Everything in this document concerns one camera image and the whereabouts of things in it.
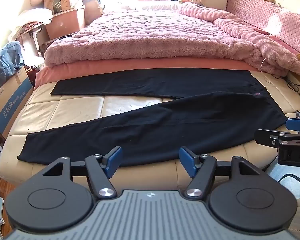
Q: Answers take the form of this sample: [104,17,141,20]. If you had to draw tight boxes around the white charging cable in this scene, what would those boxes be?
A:
[261,57,272,83]

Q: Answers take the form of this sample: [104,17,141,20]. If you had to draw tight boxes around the small side table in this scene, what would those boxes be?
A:
[21,24,47,57]

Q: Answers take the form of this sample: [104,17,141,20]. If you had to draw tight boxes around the black cable on bed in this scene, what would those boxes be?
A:
[272,73,300,93]

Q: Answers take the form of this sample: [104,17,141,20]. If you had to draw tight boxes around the blue printed cardboard box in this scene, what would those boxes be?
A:
[0,66,34,138]

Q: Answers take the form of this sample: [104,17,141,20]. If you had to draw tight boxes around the person's light blue jeans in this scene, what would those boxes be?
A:
[265,164,300,204]

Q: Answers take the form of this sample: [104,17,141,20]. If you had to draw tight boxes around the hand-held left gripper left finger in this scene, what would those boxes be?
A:
[41,146,123,199]

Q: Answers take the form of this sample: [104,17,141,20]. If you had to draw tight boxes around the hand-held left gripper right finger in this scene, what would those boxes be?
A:
[179,147,267,200]

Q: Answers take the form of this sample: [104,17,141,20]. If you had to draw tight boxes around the pink fluffy blanket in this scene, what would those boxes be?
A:
[44,2,300,80]

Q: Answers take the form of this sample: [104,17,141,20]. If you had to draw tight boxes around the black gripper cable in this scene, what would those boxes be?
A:
[277,173,300,193]

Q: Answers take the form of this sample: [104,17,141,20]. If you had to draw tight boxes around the beige leather mattress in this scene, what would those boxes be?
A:
[1,71,300,233]

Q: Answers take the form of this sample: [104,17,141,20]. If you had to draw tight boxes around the pink quilted headboard cover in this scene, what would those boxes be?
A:
[226,0,300,55]

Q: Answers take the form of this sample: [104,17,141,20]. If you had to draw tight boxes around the white bedding bundle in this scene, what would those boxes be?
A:
[17,8,53,26]

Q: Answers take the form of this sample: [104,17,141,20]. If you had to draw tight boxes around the salmon pink bed sheet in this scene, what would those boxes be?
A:
[34,59,262,91]

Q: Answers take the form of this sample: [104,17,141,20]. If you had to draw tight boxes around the black pants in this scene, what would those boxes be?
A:
[17,67,294,168]

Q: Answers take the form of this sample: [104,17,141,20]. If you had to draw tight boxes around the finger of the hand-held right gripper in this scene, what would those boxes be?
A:
[256,128,281,146]
[285,118,300,132]

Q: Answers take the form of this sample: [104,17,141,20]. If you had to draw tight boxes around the blue plastic bag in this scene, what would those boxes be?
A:
[0,42,25,92]

